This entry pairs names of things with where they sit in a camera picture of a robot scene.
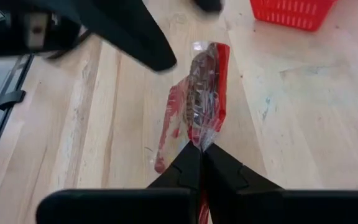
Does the red plastic basket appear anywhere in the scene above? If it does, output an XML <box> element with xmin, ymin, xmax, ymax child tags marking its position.
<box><xmin>249</xmin><ymin>0</ymin><xmax>339</xmax><ymax>32</ymax></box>

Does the black frame clamp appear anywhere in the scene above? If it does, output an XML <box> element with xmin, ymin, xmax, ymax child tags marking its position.
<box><xmin>0</xmin><ymin>89</ymin><xmax>27</xmax><ymax>111</ymax></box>

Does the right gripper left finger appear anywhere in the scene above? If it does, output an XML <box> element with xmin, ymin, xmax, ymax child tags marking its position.
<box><xmin>35</xmin><ymin>140</ymin><xmax>203</xmax><ymax>224</ymax></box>

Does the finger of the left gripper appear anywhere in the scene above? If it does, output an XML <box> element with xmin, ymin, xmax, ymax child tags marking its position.
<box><xmin>193</xmin><ymin>0</ymin><xmax>224</xmax><ymax>14</ymax></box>
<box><xmin>79</xmin><ymin>0</ymin><xmax>178</xmax><ymax>73</ymax></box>

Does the red popcorn bag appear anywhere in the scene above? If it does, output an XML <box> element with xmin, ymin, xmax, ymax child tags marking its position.
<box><xmin>153</xmin><ymin>40</ymin><xmax>231</xmax><ymax>224</ymax></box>

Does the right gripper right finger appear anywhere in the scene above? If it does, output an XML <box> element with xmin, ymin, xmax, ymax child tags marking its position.
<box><xmin>202</xmin><ymin>142</ymin><xmax>358</xmax><ymax>224</ymax></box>

